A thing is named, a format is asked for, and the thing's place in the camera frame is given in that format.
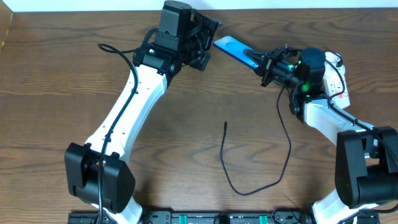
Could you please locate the white wall charger adapter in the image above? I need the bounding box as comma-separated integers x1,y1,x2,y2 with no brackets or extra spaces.
323,51,346,80

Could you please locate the black USB charging cable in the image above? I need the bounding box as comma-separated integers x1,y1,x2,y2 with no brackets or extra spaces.
220,86,293,197

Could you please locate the white power strip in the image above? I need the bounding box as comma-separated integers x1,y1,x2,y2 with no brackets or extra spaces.
323,75,350,109

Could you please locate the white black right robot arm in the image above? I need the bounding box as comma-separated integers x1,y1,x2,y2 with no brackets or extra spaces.
244,47,397,223

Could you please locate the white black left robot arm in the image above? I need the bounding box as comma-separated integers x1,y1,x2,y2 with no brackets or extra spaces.
64,1,221,223

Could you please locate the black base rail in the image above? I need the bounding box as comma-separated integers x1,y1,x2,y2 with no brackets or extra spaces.
67,210,381,224

